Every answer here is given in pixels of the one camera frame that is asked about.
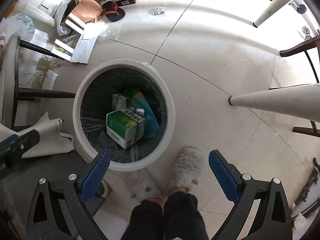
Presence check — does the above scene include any white round trash bin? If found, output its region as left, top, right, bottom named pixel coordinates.
left=73, top=60, right=175, bottom=172

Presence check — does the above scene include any grey fluffy slipper left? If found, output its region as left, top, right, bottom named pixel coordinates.
left=124, top=170, right=162, bottom=203

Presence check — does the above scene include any grey fluffy slipper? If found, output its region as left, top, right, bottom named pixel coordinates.
left=124, top=170, right=162, bottom=203
left=168, top=147, right=204, bottom=193

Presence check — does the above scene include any black fuzzy trouser leg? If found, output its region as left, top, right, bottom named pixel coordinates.
left=121, top=191, right=209, bottom=240

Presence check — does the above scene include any grey fluffy slipper right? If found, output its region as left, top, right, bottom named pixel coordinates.
left=168, top=147, right=204, bottom=193

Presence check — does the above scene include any green white carton box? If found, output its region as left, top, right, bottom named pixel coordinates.
left=106, top=107, right=145, bottom=149

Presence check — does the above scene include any small white milk carton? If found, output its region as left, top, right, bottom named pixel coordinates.
left=112, top=93, right=127, bottom=111

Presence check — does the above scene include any white table leg near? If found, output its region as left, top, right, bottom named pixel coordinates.
left=229, top=83, right=320, bottom=122

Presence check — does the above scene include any teal green plastic package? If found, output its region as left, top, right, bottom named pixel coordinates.
left=124, top=89, right=160, bottom=138

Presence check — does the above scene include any white cardboard sheet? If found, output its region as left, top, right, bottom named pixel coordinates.
left=71, top=22, right=104, bottom=64

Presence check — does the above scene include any brown paper bag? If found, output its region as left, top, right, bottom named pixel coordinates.
left=62, top=0, right=103, bottom=23

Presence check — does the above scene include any black red round object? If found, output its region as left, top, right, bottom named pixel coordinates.
left=103, top=1, right=125, bottom=22

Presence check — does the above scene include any dark wooden chair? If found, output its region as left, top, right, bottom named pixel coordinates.
left=279, top=33, right=320, bottom=138

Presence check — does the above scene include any black metal stool frame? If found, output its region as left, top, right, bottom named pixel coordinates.
left=9, top=35, right=75, bottom=128

